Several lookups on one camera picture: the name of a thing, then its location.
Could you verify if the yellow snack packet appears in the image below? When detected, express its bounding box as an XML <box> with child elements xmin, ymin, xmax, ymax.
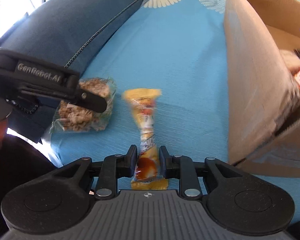
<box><xmin>122</xmin><ymin>88</ymin><xmax>168</xmax><ymax>190</ymax></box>

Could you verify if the clear-wrapped nut brittle block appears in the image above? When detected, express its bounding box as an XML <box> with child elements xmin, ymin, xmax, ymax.
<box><xmin>48</xmin><ymin>76</ymin><xmax>118</xmax><ymax>134</ymax></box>

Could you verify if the white nougat bar packet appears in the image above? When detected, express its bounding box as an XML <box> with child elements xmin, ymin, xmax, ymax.
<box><xmin>280</xmin><ymin>49</ymin><xmax>300</xmax><ymax>75</ymax></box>

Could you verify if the open cardboard box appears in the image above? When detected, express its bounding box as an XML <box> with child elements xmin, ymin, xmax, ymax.
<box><xmin>224</xmin><ymin>0</ymin><xmax>300</xmax><ymax>178</ymax></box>

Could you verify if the blue fan-pattern sofa cover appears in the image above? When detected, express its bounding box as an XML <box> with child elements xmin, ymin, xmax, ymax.
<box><xmin>51</xmin><ymin>0</ymin><xmax>300</xmax><ymax>222</ymax></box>

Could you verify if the black metal chain strap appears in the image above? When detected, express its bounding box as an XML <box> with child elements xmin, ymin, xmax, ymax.
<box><xmin>5</xmin><ymin>96</ymin><xmax>41</xmax><ymax>117</ymax></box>

